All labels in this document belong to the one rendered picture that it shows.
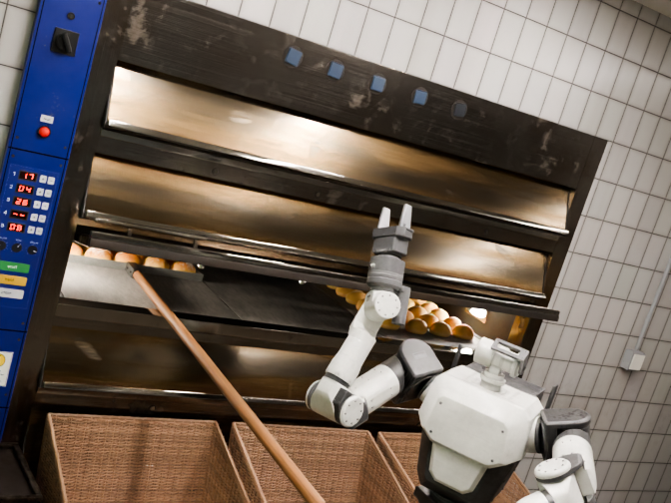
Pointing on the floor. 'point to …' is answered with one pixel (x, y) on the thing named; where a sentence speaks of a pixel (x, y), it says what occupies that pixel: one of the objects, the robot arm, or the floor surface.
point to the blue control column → (85, 21)
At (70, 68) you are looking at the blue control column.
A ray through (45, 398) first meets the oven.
